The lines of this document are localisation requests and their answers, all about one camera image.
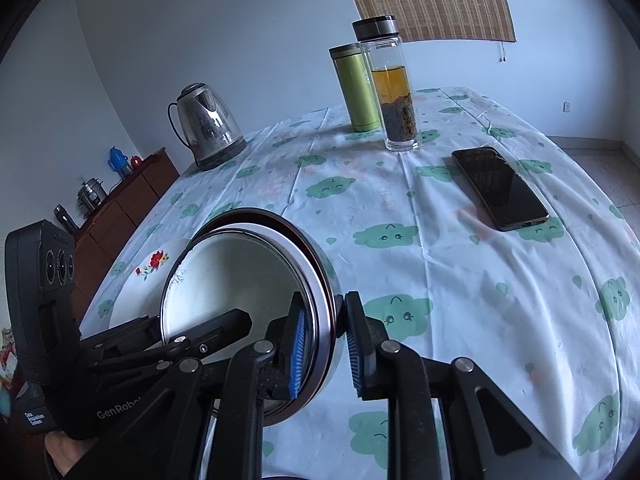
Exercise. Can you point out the blue thermos jug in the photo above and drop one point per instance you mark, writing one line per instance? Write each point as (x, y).
(117, 160)

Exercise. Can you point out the cloud print tablecloth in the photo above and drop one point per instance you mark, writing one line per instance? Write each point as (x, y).
(450, 285)

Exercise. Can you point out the red flower white plate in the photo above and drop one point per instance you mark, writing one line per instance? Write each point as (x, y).
(150, 265)

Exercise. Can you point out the silver rice cooker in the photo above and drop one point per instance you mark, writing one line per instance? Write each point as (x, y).
(90, 195)

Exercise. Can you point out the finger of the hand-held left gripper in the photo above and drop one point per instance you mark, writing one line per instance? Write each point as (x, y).
(130, 335)
(215, 332)

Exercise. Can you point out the stainless steel bowl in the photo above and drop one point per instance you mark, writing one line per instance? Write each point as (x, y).
(327, 345)

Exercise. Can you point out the red apple-shaped ornament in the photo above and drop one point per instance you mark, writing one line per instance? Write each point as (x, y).
(135, 162)

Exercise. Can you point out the black smartphone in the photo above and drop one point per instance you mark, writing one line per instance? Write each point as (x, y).
(500, 187)

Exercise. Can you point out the black thermos flask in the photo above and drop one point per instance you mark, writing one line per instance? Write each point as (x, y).
(65, 217)

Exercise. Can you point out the brown wooden sideboard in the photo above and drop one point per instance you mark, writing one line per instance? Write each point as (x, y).
(125, 200)

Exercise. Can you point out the white enamel bowl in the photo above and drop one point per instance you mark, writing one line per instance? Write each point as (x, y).
(235, 275)

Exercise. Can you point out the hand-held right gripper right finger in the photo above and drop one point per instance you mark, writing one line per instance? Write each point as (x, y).
(356, 350)

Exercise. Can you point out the person's left hand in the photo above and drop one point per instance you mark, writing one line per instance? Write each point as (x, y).
(62, 452)

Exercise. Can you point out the stainless steel electric kettle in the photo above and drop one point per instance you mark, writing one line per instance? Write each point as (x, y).
(205, 125)

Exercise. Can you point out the green thermos bottle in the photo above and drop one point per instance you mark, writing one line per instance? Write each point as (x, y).
(357, 90)

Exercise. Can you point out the crumpled printed bag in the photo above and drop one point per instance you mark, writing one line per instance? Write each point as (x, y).
(7, 360)

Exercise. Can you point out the glass tea bottle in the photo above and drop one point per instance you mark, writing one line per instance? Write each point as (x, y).
(392, 90)

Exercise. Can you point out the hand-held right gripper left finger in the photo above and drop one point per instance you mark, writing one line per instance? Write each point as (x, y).
(297, 350)

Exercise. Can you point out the black kettle base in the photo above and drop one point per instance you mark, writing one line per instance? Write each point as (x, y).
(225, 156)

